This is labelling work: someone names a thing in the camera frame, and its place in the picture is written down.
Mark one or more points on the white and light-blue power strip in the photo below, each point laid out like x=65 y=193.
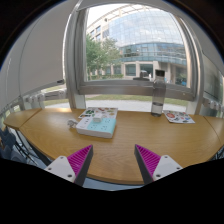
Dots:
x=96 y=128

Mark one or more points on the dark blue chair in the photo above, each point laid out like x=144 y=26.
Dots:
x=7 y=143
x=220 y=152

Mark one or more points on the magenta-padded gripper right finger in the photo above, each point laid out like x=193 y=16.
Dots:
x=166 y=166

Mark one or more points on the sticker sheet with red stickers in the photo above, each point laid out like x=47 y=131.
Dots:
x=178 y=116

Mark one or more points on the grey window frame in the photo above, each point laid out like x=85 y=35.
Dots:
x=133 y=89

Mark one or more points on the white wall socket row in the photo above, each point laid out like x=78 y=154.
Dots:
x=213 y=105
x=35 y=99

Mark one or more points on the clear water bottle, dark cap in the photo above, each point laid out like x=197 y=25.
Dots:
x=158 y=96

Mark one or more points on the sticker sheet with green stickers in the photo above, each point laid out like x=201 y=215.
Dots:
x=108 y=111

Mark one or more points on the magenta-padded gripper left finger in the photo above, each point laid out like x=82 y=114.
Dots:
x=61 y=166

